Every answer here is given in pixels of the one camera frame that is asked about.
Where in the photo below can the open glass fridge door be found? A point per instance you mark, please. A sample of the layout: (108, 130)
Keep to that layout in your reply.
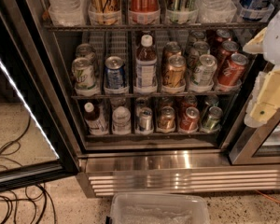
(36, 139)

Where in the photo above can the gold soda can middle rear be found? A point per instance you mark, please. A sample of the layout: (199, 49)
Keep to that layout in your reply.
(171, 48)

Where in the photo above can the orange soda can front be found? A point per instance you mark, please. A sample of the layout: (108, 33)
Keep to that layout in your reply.
(166, 119)

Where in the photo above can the silver soda can bottom rear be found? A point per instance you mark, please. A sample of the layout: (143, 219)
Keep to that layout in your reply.
(140, 102)

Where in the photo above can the white green can middle rear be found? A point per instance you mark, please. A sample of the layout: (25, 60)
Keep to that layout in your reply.
(195, 36)

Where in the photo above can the red tall can top shelf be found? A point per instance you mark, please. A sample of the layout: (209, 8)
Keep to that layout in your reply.
(144, 11)

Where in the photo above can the gold soda can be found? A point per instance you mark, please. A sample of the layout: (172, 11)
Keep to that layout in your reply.
(174, 72)
(171, 48)

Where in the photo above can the clear plastic bin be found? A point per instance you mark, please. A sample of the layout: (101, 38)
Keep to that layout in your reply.
(156, 208)

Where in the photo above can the green soda can bottom rear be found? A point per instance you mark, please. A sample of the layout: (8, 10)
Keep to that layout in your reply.
(210, 100)

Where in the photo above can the green soda can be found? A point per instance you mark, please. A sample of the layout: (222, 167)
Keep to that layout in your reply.
(210, 100)
(212, 119)

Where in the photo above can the silver soda can bottom front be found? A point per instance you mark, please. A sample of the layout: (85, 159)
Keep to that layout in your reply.
(145, 119)

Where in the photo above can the brown tea bottle middle shelf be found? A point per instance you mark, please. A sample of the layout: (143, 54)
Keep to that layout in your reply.
(145, 63)

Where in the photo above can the silver can behind 7up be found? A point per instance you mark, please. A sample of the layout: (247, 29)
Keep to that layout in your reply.
(85, 50)

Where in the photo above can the red soda can middle rear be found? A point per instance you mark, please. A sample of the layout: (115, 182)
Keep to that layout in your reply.
(220, 36)

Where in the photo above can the green soda can bottom front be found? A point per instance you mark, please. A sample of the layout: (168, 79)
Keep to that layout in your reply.
(212, 119)

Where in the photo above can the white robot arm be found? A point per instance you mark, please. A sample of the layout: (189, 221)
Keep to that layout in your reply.
(271, 42)

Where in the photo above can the red soda can bottom front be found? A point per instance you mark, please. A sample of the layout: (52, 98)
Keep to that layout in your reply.
(189, 119)

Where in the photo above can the white green can middle front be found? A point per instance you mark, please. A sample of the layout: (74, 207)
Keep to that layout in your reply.
(204, 69)

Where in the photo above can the stainless steel fridge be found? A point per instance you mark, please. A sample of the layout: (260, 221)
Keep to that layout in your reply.
(157, 161)

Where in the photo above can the blue pepsi can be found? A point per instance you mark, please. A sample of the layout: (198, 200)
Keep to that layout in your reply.
(115, 73)

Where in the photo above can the orange soda can rear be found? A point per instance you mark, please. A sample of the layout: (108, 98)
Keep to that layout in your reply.
(166, 101)

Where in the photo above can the green silver can top shelf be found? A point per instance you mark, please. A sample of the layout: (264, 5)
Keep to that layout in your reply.
(181, 11)

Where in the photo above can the gold tall can top shelf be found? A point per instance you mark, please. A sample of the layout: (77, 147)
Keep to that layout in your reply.
(104, 12)

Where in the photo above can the orange soda can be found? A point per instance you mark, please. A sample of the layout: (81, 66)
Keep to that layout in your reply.
(166, 119)
(166, 101)

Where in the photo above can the clear water bottle bottom shelf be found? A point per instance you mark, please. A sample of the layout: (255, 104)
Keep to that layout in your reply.
(121, 121)

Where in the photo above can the clear water bottle top right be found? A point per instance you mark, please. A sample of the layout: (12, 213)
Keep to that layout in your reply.
(216, 11)

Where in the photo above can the red soda can bottom rear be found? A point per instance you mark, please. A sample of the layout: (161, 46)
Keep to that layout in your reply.
(188, 101)

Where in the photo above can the brown tea bottle bottom shelf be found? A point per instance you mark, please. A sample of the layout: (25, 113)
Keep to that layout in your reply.
(95, 119)

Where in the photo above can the brown tea bottle shelf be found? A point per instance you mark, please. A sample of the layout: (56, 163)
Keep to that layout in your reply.
(145, 63)
(95, 119)

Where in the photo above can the red soda can middle front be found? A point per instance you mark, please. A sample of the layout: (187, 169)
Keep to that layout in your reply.
(232, 69)

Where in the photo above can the white green 7up can front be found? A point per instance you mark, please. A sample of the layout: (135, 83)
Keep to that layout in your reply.
(83, 72)

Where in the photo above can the red soda can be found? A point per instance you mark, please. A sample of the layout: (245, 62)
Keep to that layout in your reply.
(189, 119)
(225, 50)
(188, 101)
(220, 36)
(232, 69)

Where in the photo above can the gold soda can middle front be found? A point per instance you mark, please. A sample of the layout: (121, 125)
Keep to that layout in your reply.
(174, 72)

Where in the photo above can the right glass fridge door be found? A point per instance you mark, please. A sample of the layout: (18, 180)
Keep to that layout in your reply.
(255, 145)

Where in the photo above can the silver soda can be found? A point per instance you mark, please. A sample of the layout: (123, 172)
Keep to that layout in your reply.
(140, 102)
(145, 119)

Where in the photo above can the clear water bottle top left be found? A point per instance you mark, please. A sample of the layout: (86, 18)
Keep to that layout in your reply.
(68, 12)

